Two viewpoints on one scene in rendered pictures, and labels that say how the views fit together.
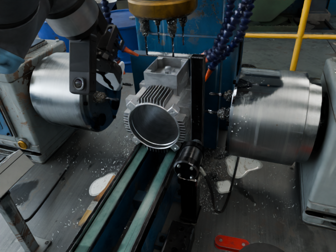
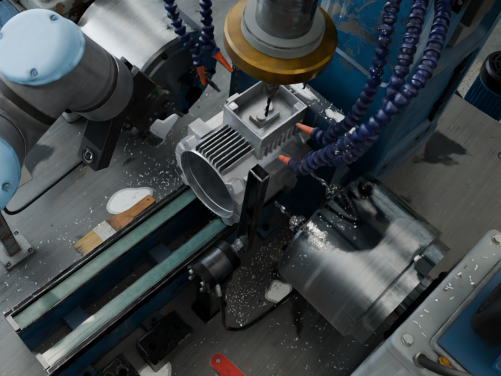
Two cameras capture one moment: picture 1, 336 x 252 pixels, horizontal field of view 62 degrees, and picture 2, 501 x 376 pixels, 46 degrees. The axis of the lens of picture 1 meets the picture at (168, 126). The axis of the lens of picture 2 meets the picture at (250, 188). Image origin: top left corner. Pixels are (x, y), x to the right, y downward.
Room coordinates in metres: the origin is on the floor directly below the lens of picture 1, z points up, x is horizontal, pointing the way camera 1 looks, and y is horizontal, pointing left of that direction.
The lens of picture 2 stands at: (0.10, -0.19, 1.99)
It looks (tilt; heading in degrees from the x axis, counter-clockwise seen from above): 58 degrees down; 15
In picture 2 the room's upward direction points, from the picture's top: 12 degrees clockwise
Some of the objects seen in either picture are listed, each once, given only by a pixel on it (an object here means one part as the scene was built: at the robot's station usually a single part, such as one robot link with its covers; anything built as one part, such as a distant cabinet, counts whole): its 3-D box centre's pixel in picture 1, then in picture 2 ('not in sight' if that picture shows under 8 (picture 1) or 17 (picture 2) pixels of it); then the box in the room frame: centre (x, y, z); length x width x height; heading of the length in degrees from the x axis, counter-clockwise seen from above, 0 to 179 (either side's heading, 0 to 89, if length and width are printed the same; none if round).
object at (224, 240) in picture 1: (231, 244); (228, 371); (0.40, -0.14, 0.81); 0.09 x 0.03 x 0.02; 74
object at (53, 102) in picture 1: (67, 90); (130, 45); (0.86, 0.34, 1.04); 0.37 x 0.25 x 0.25; 69
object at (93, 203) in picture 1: (102, 199); (117, 224); (0.58, 0.22, 0.80); 0.21 x 0.05 x 0.01; 161
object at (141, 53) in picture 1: (179, 96); (293, 129); (0.88, -0.05, 0.97); 0.30 x 0.11 x 0.34; 69
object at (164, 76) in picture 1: (167, 76); (263, 118); (0.77, -0.01, 1.11); 0.12 x 0.11 x 0.07; 159
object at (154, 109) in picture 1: (164, 109); (243, 157); (0.74, 0.01, 1.02); 0.20 x 0.19 x 0.19; 159
